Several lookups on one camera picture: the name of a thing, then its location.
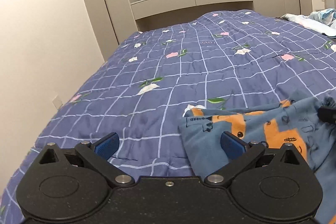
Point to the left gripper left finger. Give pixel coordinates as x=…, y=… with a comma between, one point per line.
x=95, y=157

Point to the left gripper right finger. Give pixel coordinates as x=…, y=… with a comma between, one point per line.
x=242, y=156

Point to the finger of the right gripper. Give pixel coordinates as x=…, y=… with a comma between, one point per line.
x=327, y=114

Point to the blue orange patterned pants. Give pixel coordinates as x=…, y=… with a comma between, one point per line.
x=294, y=121

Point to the purple checked floral quilt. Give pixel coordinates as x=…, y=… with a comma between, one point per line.
x=222, y=60

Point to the white wall outlet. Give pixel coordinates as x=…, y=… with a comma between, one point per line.
x=57, y=102

